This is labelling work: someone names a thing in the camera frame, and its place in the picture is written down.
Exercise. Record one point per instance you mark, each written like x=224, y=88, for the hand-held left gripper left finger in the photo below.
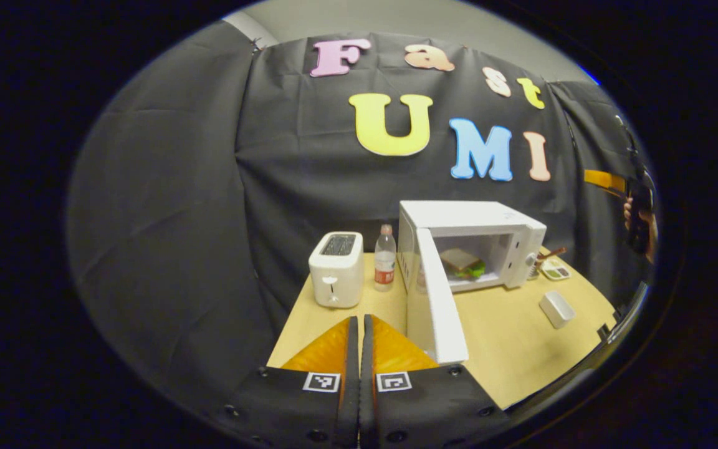
x=349, y=386

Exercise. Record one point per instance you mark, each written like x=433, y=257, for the sandwich with lettuce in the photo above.
x=459, y=259

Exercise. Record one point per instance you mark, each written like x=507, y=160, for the white microwave oven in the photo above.
x=471, y=215

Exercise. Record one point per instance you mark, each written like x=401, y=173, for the brown wooden spoon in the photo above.
x=552, y=252

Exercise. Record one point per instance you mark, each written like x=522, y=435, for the black backdrop cloth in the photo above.
x=178, y=218

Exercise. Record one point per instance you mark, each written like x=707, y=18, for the white rectangular dish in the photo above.
x=557, y=307

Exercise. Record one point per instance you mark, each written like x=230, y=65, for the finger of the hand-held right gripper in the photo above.
x=602, y=179

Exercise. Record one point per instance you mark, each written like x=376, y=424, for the clear plastic water bottle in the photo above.
x=384, y=262

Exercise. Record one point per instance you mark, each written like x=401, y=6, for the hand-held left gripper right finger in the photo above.
x=366, y=386

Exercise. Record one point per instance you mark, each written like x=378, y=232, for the white divided plate with beans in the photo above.
x=555, y=271

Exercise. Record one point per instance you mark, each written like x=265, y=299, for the white toaster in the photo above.
x=334, y=280

